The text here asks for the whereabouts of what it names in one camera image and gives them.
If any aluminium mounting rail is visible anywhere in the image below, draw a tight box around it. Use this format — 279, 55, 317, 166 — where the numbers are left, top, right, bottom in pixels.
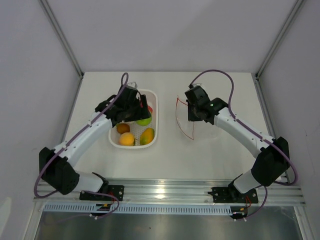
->
33, 177, 306, 206

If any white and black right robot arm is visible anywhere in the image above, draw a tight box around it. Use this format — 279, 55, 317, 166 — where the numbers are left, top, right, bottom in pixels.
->
184, 85, 290, 202

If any clear zip bag orange zipper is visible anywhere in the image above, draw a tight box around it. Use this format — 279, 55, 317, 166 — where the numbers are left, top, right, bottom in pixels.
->
174, 94, 221, 142

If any orange apricot fruit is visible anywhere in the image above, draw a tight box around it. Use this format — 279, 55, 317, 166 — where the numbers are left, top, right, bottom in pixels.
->
118, 132, 136, 147

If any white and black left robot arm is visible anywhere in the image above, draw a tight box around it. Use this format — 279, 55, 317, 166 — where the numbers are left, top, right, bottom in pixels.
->
39, 85, 151, 200

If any yellow green mango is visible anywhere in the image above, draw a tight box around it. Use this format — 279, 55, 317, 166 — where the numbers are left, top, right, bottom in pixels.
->
139, 127, 155, 146

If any brown kiwi fruit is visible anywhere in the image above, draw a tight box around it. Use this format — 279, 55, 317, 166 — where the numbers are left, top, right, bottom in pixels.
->
116, 123, 131, 135

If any aluminium frame post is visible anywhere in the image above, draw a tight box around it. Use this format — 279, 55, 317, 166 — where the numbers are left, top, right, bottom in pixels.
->
254, 0, 308, 79
37, 0, 84, 79

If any right aluminium frame post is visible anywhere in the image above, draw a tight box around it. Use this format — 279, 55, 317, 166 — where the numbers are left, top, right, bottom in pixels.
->
254, 0, 308, 79

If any white slotted cable duct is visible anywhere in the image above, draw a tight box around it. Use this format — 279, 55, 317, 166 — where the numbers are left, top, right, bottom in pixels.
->
43, 202, 233, 216

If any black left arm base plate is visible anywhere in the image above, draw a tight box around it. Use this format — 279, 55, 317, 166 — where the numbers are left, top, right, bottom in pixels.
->
79, 185, 125, 202

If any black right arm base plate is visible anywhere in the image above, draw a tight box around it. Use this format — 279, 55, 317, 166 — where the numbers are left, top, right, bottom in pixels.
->
207, 186, 259, 204

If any left aluminium frame post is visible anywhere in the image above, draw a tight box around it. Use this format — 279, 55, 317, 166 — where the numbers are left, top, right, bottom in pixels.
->
37, 0, 84, 79

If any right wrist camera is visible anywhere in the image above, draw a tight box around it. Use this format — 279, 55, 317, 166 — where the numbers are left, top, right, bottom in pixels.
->
189, 83, 206, 89

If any white perforated plastic basket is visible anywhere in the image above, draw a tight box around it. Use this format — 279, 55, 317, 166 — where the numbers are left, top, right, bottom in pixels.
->
108, 89, 159, 150

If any red peach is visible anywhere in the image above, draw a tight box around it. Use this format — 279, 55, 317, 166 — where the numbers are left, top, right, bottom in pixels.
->
148, 106, 153, 114

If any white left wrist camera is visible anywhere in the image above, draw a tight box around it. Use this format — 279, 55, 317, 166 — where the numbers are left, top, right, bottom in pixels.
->
127, 81, 138, 89

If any green apple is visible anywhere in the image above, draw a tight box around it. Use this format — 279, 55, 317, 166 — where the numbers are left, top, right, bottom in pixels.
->
135, 117, 152, 127

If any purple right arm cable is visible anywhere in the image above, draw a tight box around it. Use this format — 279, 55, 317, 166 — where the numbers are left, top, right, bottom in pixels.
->
189, 69, 300, 222

